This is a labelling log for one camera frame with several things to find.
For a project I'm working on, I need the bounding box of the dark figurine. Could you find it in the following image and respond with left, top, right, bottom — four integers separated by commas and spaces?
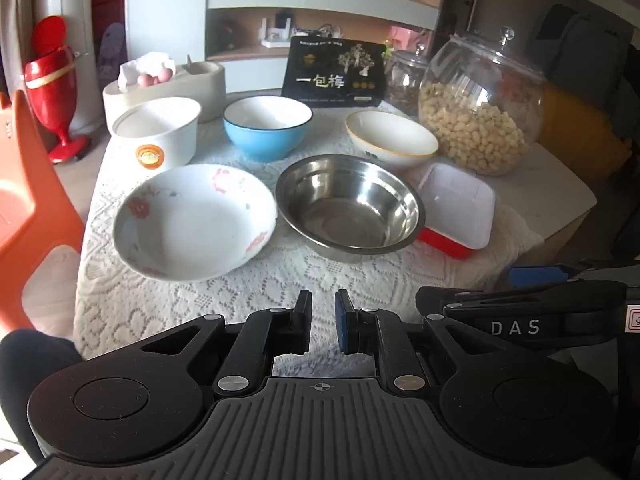
215, 20, 239, 51

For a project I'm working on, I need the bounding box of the white bowl yellow rim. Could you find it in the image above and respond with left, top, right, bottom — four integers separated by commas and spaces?
345, 110, 440, 171

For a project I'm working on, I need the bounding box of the blue bowl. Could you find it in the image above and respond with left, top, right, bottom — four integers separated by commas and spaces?
223, 95, 314, 163

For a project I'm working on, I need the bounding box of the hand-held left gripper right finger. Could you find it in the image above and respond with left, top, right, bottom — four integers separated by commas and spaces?
334, 289, 501, 397

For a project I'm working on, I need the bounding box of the black snack packet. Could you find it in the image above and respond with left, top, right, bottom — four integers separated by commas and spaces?
281, 36, 388, 109

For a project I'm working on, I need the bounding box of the small glass jar of seeds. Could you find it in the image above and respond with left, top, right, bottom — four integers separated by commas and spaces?
384, 44, 432, 117

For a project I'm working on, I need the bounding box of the pink bag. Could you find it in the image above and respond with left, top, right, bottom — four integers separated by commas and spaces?
390, 25, 432, 52

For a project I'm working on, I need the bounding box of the white tissue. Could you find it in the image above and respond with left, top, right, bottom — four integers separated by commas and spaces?
119, 53, 176, 92

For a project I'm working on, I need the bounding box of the white and wood TV cabinet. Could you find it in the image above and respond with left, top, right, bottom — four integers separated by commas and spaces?
205, 0, 451, 96

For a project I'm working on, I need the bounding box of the white floral bowl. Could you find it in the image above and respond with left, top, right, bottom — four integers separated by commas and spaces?
112, 163, 279, 282

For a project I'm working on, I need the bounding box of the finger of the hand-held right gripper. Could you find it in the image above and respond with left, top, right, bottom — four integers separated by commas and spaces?
507, 259, 640, 287
416, 282, 628, 318

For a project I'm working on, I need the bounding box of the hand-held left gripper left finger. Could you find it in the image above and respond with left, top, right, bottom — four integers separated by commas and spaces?
132, 289, 313, 397

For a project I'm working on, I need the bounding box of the white deep bowl orange logo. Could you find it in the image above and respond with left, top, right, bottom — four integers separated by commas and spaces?
111, 97, 202, 172

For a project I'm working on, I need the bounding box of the purple skateboard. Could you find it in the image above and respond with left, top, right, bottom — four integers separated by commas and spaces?
96, 22, 126, 81

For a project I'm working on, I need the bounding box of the person's leg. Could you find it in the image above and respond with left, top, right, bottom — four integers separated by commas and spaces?
0, 329, 83, 467

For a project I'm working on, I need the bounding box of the white router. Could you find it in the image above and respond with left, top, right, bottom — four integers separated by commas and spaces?
260, 15, 293, 49

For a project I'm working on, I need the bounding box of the white lace tablecloth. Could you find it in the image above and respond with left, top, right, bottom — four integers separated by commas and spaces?
74, 92, 546, 361

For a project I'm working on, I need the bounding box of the stainless steel bowl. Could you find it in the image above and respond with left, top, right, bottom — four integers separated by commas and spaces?
275, 154, 426, 264

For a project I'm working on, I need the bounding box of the beige tissue organizer box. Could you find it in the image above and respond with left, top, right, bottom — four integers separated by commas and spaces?
103, 61, 227, 124

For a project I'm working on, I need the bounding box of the red goblet-shaped bin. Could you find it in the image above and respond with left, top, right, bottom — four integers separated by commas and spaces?
22, 15, 91, 165

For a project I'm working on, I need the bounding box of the grey chair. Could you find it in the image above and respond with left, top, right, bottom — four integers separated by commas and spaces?
530, 4, 637, 106

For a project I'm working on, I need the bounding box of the red and white rectangular tray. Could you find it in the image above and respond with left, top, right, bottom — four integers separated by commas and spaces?
416, 162, 497, 261

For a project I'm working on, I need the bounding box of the large glass jar of peanuts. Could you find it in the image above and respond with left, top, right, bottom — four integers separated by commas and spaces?
418, 26, 547, 177

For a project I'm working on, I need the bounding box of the orange plastic chair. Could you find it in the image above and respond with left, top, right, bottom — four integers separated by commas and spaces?
0, 90, 86, 333

